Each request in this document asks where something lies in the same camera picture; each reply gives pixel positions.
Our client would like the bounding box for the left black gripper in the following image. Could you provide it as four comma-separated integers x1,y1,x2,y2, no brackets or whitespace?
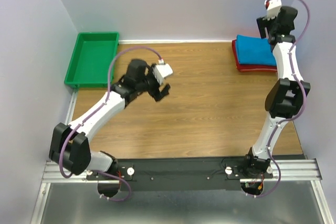
136,63,171,102

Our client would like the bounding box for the blue t shirt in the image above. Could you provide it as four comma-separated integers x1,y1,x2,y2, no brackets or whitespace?
236,35,276,67

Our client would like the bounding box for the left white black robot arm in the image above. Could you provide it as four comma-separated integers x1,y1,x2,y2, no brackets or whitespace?
49,59,173,179

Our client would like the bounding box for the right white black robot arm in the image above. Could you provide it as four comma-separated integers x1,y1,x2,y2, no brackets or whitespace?
241,2,311,178

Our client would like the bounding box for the folded red t shirt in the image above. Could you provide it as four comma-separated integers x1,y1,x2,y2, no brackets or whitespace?
232,39,277,70

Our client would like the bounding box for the green plastic tray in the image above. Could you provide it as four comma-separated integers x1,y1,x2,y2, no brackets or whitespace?
64,31,119,89

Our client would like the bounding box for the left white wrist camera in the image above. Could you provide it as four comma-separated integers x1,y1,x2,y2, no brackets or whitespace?
153,63,173,81

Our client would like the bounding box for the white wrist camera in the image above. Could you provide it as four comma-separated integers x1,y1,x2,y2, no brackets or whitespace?
153,63,173,81
265,0,282,20

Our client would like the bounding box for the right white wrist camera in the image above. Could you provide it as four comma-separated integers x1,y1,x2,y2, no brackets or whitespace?
265,0,282,20

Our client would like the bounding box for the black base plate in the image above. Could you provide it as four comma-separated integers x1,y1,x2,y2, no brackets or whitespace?
86,157,274,198

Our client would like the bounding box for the aluminium frame rail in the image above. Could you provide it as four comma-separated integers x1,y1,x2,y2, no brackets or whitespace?
41,158,323,183

